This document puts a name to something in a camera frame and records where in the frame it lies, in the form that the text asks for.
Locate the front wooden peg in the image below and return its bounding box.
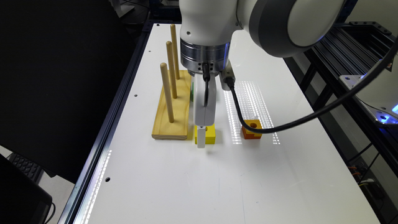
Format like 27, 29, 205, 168
160, 63, 174, 123

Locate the green block with hole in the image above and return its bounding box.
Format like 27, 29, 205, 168
190, 82, 194, 102

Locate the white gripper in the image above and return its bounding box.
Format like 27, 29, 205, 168
190, 72, 216, 148

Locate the yellow block with hole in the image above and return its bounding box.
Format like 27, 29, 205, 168
194, 124, 216, 144

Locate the wooden peg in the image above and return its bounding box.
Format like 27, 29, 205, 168
170, 24, 180, 80
166, 41, 177, 99
160, 63, 174, 123

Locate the black aluminium frame rack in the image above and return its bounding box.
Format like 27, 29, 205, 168
285, 22, 397, 173

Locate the rear wooden peg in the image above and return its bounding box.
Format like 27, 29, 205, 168
170, 24, 180, 80

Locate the black keyboard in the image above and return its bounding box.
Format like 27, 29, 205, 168
7, 152, 43, 184

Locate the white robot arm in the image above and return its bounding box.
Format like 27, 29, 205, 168
179, 0, 345, 148

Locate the orange and yellow block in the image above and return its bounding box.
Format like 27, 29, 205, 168
241, 119, 262, 140

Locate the black monitor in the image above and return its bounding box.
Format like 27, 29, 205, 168
1, 156, 52, 224

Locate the wooden peg board base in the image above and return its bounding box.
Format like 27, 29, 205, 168
152, 70, 192, 140

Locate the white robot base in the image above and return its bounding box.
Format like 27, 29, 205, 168
355, 63, 397, 128

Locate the middle wooden peg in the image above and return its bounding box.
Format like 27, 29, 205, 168
166, 41, 177, 99

